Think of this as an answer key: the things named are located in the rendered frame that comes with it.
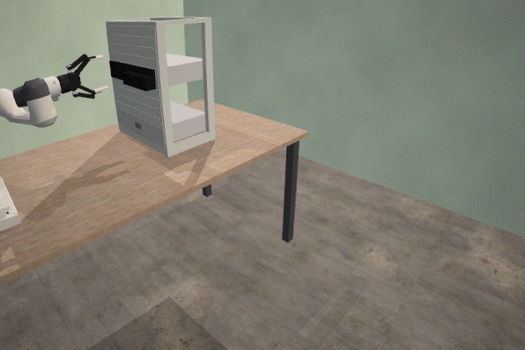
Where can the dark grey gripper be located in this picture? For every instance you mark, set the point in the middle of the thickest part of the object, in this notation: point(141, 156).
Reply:
point(71, 81)

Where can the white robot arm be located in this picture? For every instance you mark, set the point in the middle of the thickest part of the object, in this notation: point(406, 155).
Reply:
point(37, 94)

